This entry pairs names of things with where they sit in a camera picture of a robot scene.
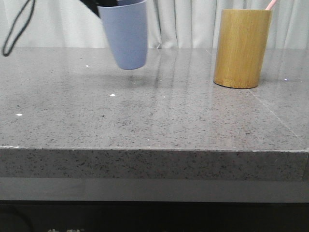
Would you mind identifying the blue plastic cup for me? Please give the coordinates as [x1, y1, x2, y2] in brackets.
[98, 0, 148, 70]

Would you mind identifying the bamboo cylindrical holder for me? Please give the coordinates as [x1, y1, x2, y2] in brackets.
[213, 9, 272, 89]

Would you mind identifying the pale green curtain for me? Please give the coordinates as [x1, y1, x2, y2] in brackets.
[0, 0, 309, 50]

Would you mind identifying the black cable loop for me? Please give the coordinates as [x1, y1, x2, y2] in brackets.
[2, 0, 37, 57]

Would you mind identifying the pink chopstick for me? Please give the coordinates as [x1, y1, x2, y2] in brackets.
[265, 0, 277, 11]

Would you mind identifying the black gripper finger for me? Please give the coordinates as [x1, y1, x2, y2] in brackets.
[81, 0, 118, 17]

